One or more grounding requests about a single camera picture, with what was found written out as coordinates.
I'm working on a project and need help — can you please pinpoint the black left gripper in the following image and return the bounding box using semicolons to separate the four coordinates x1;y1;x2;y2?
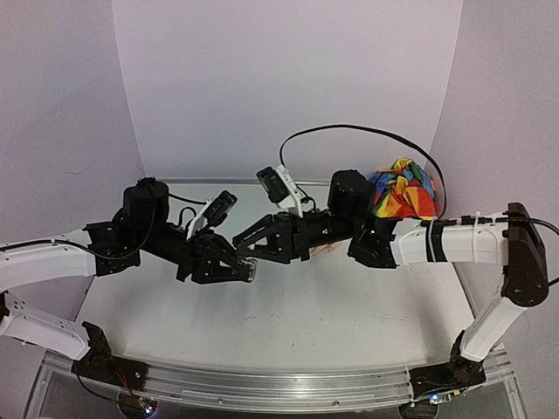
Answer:
137;223;253;285

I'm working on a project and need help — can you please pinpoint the glitter nail polish bottle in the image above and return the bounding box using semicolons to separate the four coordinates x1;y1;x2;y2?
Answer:
238;258;258;283

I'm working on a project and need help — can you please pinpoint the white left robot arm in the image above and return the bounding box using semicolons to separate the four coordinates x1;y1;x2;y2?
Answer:
1;177;256;381

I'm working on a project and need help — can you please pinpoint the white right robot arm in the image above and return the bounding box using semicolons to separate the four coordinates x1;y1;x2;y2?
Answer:
233;166;550;364

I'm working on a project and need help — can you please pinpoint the mannequin hand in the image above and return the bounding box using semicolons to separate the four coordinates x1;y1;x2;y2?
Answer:
309;243;340;258

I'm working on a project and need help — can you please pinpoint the rainbow coloured sleeve cloth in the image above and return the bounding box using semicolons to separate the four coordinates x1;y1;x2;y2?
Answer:
369;158;438;221

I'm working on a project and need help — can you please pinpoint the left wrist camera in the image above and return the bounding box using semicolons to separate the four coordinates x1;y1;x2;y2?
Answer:
185;190;238;240

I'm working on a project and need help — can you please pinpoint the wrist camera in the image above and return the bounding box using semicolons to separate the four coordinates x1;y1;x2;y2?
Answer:
185;190;238;240
256;165;303;218

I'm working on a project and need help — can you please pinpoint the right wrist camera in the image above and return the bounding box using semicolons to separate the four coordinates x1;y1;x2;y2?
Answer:
256;165;303;218

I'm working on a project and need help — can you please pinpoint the black left camera cable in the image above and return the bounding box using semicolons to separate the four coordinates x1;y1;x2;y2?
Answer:
0;194;210;263

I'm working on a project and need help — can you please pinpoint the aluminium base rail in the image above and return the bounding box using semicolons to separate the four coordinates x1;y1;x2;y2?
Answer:
25;348;525;419

